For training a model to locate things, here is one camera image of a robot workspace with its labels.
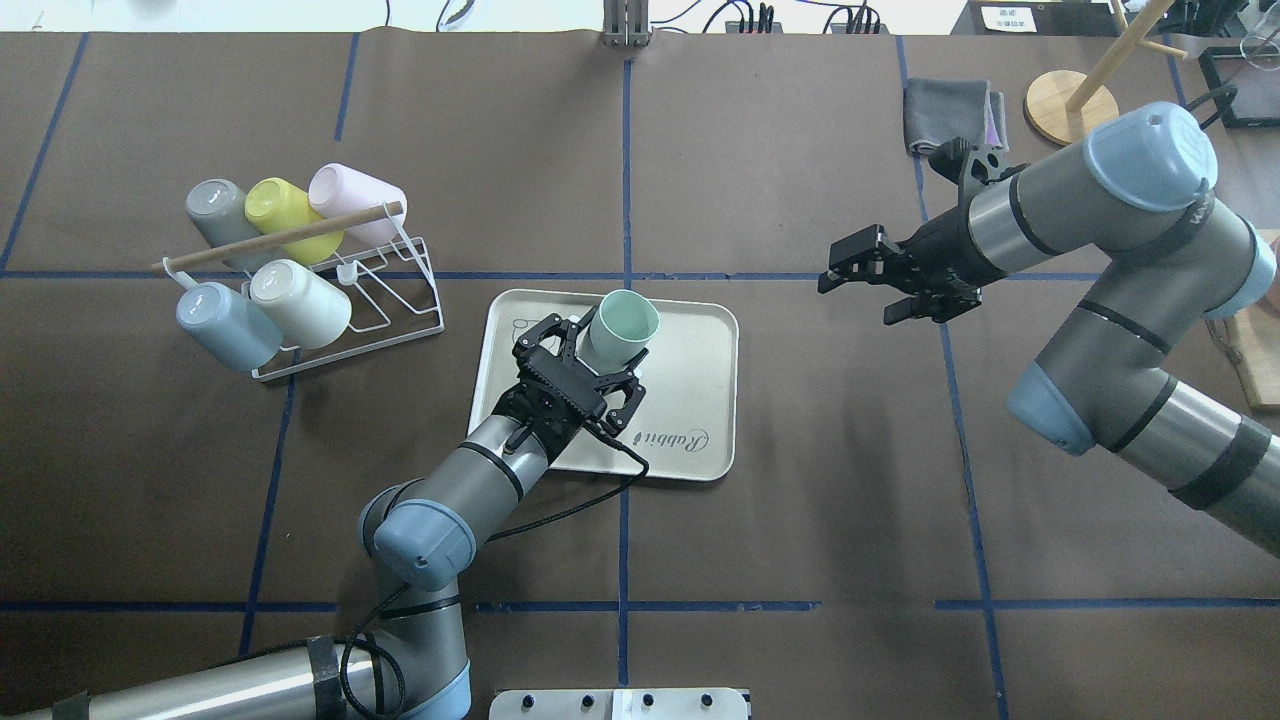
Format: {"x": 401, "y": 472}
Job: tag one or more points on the grey cup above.
{"x": 216, "y": 208}

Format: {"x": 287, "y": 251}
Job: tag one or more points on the bamboo board with metal handle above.
{"x": 1253, "y": 337}

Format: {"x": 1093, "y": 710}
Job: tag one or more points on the yellow cup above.
{"x": 276, "y": 205}

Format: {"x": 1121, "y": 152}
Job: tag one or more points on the cream cup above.
{"x": 311, "y": 312}

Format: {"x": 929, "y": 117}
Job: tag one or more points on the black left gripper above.
{"x": 522, "y": 407}

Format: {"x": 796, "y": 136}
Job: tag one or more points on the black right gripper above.
{"x": 944, "y": 248}

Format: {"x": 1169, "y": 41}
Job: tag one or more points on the white wire cup rack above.
{"x": 392, "y": 289}

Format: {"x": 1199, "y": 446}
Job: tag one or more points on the green cup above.
{"x": 622, "y": 326}

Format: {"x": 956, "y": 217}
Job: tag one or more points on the black framed glass box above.
{"x": 1242, "y": 86}

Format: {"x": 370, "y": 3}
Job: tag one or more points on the grey folded cloth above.
{"x": 936, "y": 111}

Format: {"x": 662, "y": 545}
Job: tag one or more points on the white paper label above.
{"x": 1006, "y": 18}

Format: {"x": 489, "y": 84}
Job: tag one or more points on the round wooden stand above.
{"x": 1063, "y": 106}

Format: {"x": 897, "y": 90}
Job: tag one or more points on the light blue cup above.
{"x": 236, "y": 332}

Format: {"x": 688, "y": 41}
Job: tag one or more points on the cream rabbit print tray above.
{"x": 685, "y": 426}

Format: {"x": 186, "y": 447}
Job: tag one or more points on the pink cup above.
{"x": 339, "y": 190}

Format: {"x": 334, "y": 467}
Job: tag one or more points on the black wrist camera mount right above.
{"x": 971, "y": 167}

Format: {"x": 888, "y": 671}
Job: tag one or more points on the aluminium frame post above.
{"x": 626, "y": 23}

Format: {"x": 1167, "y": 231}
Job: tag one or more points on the black power strip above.
{"x": 802, "y": 18}

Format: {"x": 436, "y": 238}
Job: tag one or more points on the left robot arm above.
{"x": 407, "y": 658}

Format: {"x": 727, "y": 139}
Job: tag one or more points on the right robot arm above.
{"x": 1140, "y": 188}

